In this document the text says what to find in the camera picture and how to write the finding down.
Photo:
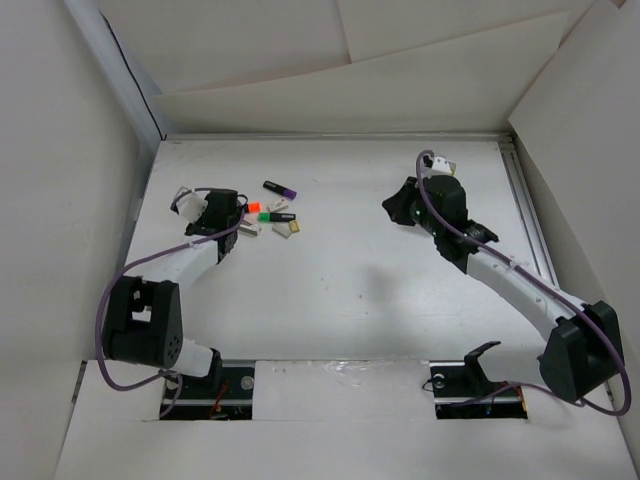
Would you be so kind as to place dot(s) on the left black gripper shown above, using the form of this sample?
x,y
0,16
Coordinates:
x,y
198,222

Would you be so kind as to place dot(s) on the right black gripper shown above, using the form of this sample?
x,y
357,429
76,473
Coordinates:
x,y
396,205

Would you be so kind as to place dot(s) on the pink white stapler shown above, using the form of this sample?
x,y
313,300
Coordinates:
x,y
250,227

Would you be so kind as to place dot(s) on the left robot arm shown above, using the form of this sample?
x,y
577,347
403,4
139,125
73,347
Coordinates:
x,y
140,320

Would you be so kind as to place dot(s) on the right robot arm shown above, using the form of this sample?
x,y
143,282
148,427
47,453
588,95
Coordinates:
x,y
583,343

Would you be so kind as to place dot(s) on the orange cap highlighter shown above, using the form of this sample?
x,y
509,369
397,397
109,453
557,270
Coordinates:
x,y
253,207

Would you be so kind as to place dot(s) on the green cap highlighter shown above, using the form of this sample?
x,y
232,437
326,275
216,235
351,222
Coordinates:
x,y
276,217

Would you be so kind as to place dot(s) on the purple cap highlighter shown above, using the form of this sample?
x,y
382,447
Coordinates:
x,y
280,190

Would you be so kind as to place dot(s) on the white staples box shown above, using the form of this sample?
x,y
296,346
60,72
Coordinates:
x,y
278,205

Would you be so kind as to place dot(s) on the white grey eraser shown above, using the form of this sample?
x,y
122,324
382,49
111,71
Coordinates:
x,y
282,230

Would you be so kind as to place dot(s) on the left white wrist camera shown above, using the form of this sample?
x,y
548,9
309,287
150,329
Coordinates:
x,y
188,204

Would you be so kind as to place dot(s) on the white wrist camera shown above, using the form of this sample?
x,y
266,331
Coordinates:
x,y
437,166
188,204

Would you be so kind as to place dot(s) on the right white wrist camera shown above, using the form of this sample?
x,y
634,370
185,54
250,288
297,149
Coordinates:
x,y
437,166

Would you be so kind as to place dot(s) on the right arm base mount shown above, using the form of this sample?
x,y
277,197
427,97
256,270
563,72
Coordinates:
x,y
462,391

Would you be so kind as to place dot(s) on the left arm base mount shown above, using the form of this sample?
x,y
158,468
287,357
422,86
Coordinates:
x,y
225,394

